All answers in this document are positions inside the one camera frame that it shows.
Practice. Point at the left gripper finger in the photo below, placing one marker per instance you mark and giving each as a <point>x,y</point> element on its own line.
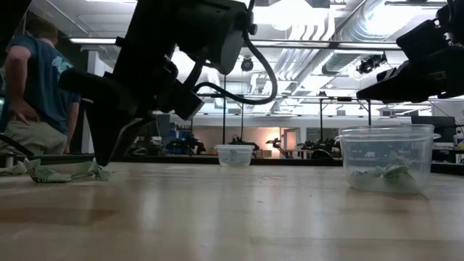
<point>132,127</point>
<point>103,137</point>

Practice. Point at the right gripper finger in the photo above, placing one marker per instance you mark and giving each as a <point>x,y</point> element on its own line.
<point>388,90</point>
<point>397,74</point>

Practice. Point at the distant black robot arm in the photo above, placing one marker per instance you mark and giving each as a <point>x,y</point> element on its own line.
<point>277,144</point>

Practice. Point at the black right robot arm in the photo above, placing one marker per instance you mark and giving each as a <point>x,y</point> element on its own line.
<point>453,21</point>

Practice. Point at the dark computer monitor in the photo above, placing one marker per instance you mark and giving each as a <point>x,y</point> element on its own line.
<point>433,127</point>
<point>164,125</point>

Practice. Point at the large clear plastic bin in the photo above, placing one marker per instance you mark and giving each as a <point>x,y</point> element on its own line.
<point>386,145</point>

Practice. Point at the overhead light bar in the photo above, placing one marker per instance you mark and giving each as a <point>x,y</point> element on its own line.
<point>326,44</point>

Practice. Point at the person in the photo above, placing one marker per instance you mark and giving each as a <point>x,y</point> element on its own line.
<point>40,90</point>

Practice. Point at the black vertical pole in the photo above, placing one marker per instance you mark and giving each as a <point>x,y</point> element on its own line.
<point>224,119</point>

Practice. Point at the small clear plastic bin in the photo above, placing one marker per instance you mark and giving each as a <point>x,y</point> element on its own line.
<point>234,159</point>

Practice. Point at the black overhead mounted camera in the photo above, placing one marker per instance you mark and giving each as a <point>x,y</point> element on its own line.
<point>369,64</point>

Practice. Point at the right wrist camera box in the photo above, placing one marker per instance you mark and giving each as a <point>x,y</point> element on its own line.
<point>422,40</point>

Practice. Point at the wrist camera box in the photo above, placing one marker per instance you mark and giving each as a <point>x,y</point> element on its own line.
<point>228,40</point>
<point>422,40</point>

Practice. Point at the distant frame light bar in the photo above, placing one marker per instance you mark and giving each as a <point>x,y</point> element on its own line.
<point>326,98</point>

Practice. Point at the silver ceiling duct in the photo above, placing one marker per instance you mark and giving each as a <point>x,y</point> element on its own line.
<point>344,40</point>

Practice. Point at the black table edge rail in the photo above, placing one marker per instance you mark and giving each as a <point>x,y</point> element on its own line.
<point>188,159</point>

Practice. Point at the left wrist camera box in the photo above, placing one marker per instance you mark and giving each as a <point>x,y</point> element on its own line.
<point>228,40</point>

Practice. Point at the round black ceiling camera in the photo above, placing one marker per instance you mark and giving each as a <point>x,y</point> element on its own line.
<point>247,64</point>

